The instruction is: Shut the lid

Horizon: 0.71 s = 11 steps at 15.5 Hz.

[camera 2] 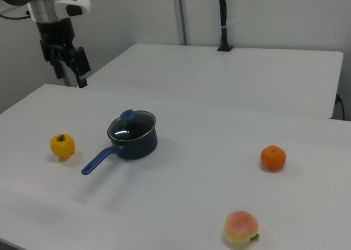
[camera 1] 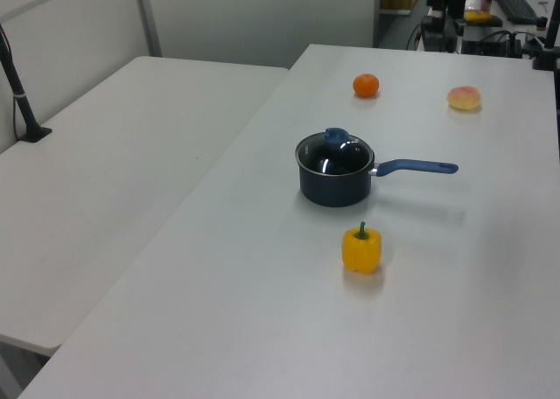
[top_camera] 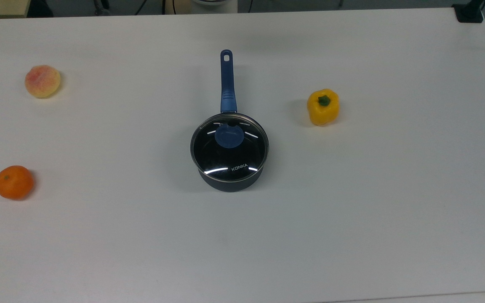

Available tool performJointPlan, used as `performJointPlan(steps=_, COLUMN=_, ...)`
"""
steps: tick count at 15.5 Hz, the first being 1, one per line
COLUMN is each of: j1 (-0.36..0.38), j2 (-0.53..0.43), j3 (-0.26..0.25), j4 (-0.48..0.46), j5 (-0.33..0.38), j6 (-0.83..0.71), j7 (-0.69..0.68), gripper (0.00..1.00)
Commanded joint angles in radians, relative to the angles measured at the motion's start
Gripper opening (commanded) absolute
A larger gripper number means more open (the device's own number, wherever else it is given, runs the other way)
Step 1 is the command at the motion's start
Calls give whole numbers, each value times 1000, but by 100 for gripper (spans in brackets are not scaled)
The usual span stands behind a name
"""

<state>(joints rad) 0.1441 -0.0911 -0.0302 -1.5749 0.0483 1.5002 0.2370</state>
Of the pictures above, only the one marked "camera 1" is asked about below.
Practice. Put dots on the black computer keyboard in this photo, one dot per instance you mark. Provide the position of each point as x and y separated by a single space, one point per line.
518 6

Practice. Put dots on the black camera stand clamp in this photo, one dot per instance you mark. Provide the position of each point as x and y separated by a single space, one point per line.
547 44

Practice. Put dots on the glass lid blue knob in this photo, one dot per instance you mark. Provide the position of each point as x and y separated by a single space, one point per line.
334 154

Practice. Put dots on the black camera pole white band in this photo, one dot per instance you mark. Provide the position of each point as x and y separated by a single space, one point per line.
22 106

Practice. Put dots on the yellow box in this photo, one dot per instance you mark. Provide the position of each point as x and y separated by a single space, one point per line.
477 17

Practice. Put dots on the black electronics box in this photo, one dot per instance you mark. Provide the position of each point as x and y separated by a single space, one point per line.
492 44

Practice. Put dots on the orange mandarin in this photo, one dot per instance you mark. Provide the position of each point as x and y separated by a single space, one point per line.
366 86

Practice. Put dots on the pink yellow peach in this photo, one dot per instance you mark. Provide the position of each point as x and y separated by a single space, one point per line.
464 98

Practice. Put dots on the yellow bell pepper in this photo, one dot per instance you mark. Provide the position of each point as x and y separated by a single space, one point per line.
361 252

